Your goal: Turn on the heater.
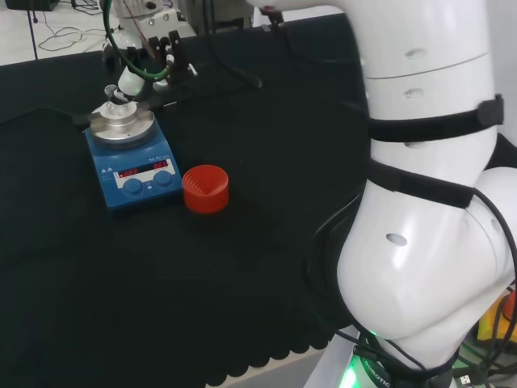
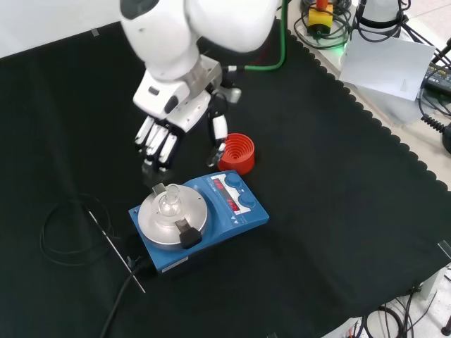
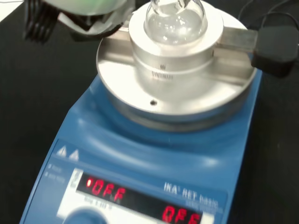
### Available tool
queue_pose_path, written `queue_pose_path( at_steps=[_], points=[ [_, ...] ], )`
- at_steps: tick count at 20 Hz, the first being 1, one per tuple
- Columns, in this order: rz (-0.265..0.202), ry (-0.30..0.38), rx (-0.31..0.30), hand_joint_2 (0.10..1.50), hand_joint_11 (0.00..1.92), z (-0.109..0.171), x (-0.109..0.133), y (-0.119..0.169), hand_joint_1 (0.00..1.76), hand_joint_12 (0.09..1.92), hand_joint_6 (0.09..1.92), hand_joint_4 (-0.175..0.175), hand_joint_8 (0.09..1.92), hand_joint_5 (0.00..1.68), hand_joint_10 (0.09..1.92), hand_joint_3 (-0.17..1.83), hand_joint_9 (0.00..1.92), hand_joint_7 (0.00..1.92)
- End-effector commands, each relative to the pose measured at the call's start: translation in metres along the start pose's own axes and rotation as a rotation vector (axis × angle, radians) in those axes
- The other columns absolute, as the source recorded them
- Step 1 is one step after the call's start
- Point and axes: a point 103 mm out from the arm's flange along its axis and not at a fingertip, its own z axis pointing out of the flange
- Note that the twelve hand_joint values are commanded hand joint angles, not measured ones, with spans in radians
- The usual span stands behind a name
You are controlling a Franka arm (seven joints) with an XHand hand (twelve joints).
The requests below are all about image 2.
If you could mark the black power adapter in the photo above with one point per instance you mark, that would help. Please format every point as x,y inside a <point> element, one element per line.
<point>438,75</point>

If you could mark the white round device base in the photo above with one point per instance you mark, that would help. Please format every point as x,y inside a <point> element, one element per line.
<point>382,8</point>

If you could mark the yellow stop button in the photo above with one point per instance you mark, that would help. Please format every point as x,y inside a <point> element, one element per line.
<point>319,17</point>

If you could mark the clear round-bottom flask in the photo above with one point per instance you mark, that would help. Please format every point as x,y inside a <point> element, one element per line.
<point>169,208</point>

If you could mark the grey tape piece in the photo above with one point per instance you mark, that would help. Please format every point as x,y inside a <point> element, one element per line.
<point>95,32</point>

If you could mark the black cloth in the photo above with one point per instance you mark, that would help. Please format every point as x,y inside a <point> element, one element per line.
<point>317,211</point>

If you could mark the pale board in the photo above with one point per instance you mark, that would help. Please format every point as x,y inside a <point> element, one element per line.
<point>384,67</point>

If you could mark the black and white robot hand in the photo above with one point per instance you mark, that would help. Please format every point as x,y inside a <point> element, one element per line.
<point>158,95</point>

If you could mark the thin metal probe rod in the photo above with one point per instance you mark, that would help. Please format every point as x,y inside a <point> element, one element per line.
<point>116,250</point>

